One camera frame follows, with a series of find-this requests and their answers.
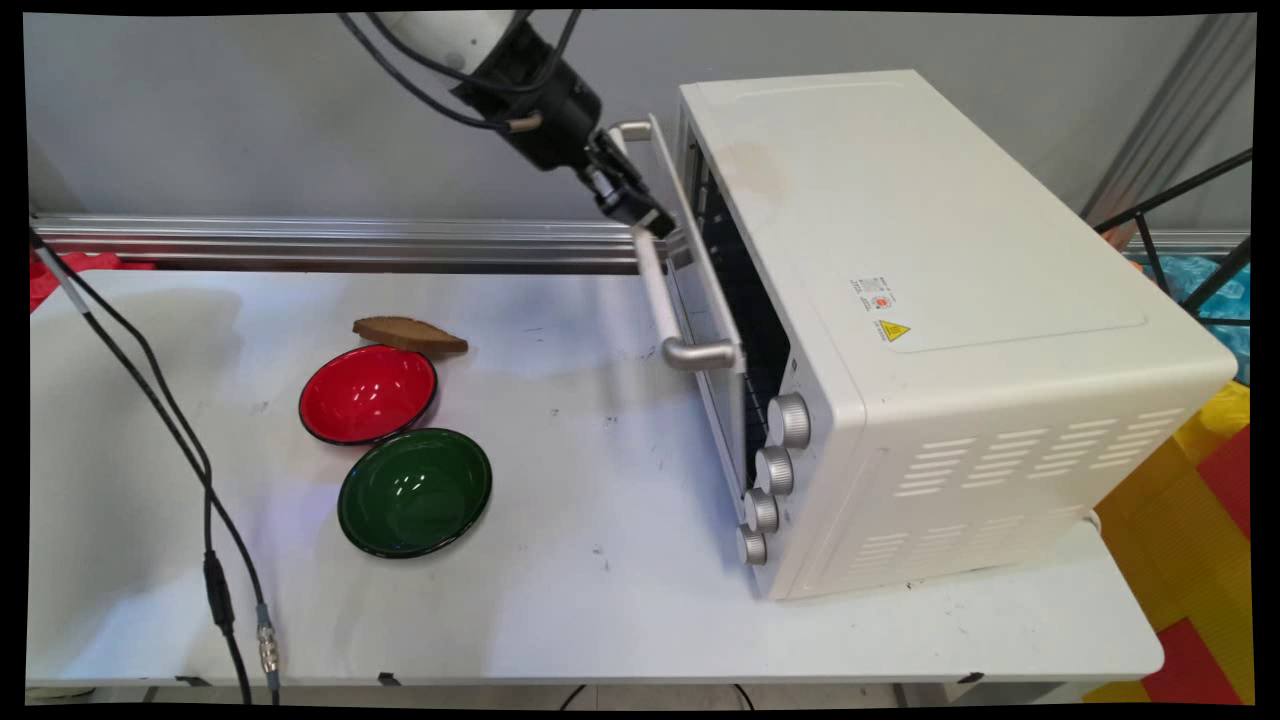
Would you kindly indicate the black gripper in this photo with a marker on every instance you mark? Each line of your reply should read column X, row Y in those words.
column 545, row 105

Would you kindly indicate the red enamel bowl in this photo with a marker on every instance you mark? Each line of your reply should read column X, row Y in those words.
column 367, row 394

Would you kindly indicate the red cloth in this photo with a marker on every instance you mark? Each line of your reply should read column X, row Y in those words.
column 60, row 275

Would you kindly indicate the silver oven knob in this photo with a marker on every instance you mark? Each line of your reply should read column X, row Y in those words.
column 761, row 510
column 751, row 546
column 774, row 470
column 790, row 419

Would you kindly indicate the aluminium profile post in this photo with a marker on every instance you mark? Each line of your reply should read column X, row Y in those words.
column 1175, row 110

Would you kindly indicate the yellow warning sticker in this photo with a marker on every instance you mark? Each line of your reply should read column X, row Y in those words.
column 893, row 330

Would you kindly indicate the yellow red foam floor mat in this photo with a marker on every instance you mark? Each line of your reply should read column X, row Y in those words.
column 1190, row 560

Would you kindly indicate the brown bread slice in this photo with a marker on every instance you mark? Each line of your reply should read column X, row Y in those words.
column 408, row 334

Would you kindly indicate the blue plastic bag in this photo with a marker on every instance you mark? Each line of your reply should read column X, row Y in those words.
column 1215, row 300

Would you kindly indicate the green enamel bowl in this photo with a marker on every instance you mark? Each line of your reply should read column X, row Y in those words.
column 414, row 492

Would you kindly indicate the aluminium profile rail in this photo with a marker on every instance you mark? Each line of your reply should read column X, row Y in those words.
column 330, row 243

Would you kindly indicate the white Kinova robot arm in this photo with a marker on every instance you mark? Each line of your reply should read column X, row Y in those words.
column 440, row 35

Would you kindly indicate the white toaster oven body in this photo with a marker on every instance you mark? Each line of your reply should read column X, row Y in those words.
column 950, row 300

